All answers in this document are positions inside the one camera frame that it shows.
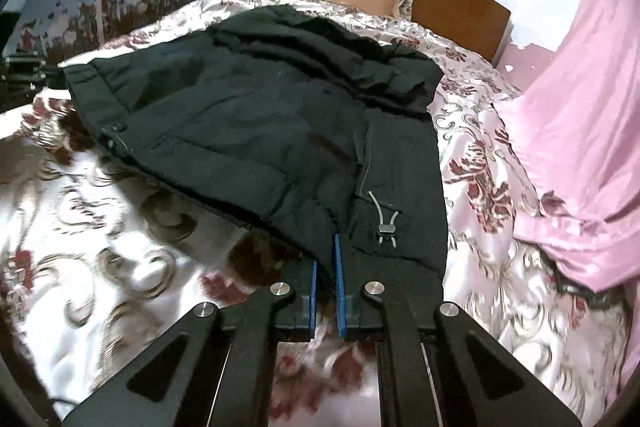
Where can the floral satin bedspread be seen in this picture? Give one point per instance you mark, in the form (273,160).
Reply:
(75,217)

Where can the pink hanging sheet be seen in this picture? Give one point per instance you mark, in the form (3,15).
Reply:
(575,107)

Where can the wooden headboard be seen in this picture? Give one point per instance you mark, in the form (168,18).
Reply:
(457,14)

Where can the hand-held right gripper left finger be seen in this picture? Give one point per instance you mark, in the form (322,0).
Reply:
(312,292)

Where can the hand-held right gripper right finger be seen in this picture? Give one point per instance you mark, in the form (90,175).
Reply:
(340,292)

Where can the black jacket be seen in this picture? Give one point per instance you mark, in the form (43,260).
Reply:
(260,122)

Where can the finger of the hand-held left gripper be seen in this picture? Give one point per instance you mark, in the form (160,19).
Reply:
(47,69)

